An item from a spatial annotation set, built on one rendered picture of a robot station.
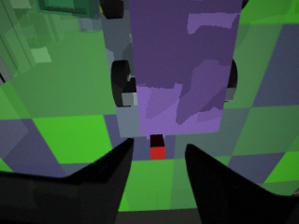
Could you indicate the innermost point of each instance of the grey ramp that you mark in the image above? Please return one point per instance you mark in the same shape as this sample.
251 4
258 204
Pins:
118 40

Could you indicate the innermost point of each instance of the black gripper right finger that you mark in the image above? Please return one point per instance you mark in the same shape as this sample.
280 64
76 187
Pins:
223 196

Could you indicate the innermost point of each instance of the red-headed pin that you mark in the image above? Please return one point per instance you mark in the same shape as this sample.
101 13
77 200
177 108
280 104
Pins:
157 149

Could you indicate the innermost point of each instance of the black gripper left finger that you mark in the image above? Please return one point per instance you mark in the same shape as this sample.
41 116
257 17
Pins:
92 195

